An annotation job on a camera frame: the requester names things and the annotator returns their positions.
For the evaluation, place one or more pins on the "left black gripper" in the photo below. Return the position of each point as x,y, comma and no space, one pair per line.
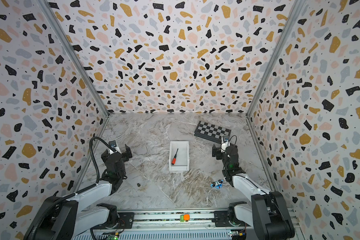
127,154

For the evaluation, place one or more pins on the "red handled screwdriver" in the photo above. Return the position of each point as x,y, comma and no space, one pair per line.
174,158

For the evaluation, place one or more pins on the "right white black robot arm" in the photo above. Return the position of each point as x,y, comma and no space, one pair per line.
266,211

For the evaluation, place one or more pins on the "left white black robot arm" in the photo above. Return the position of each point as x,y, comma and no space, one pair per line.
63,218

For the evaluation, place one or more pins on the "white rectangular bin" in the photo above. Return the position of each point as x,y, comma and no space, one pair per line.
183,160

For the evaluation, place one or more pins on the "black grey chessboard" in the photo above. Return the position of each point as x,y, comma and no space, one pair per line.
211,132

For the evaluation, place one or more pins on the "small blue toy car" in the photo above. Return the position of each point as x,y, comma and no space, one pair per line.
217,184

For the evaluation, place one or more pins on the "orange green block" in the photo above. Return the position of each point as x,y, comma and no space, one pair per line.
184,218

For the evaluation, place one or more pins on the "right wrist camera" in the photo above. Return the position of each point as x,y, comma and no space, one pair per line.
225,142

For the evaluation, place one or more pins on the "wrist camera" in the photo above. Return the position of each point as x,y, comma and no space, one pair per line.
225,142
114,146

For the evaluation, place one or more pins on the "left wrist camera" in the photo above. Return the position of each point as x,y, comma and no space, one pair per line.
114,146

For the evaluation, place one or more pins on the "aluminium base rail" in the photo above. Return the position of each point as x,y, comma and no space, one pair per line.
164,224

